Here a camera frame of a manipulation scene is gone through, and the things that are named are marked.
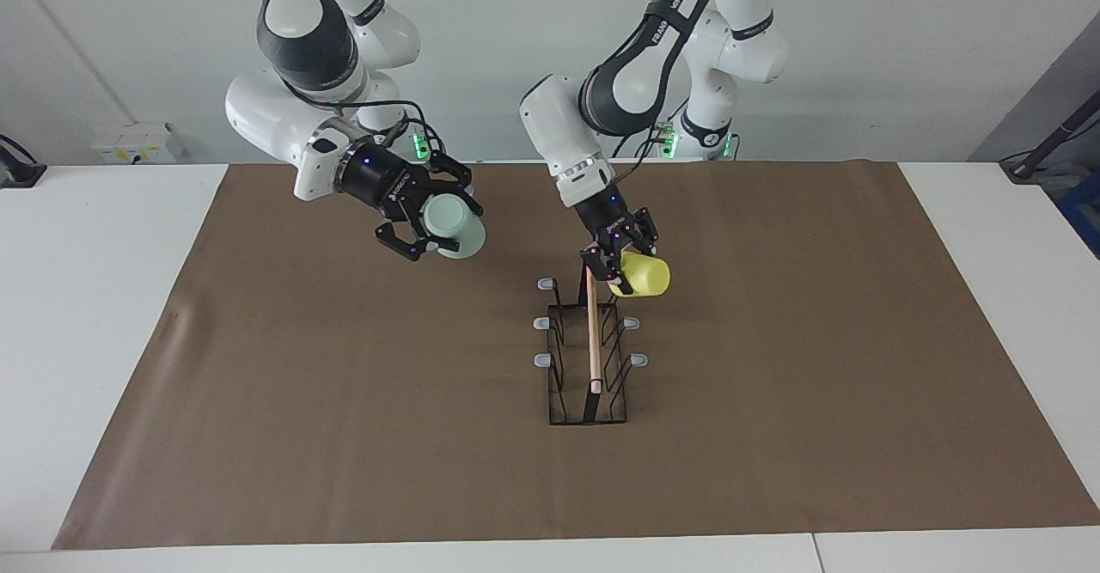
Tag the blue crate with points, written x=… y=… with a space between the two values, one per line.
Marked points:
x=1084 y=212

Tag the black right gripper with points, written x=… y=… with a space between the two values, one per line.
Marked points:
x=382 y=182

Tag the white wall socket box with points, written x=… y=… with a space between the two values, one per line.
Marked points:
x=137 y=143

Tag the black pole stand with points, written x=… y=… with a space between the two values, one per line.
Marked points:
x=1053 y=139

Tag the brown paper table mat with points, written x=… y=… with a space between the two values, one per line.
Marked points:
x=773 y=384

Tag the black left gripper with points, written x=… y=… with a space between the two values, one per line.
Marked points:
x=608 y=221

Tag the black clamp stand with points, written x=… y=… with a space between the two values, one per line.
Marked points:
x=21 y=173

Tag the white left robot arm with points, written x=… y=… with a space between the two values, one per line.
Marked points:
x=550 y=126

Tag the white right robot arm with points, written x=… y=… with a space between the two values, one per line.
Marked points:
x=292 y=23

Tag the yellow plastic cup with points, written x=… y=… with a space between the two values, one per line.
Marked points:
x=644 y=274

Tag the pale green plastic cup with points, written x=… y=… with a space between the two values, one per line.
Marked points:
x=455 y=229

